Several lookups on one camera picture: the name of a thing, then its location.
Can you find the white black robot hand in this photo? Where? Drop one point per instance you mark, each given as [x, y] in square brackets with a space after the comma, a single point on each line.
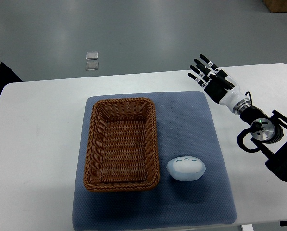
[221, 88]

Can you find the light blue plush toy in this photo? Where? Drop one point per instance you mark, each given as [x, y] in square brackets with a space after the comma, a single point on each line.
[186, 168]

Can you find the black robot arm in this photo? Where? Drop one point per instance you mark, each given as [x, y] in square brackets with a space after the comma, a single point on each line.
[258, 95]

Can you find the brown wicker basket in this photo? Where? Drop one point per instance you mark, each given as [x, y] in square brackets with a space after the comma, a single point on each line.
[122, 146]

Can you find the blue grey cloth mat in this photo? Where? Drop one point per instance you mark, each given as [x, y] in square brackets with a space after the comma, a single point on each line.
[185, 128]

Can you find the brown cardboard box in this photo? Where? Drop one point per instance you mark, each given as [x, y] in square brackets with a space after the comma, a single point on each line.
[276, 6]

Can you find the upper metal floor plate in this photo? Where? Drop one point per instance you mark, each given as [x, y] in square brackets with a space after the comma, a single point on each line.
[92, 55]

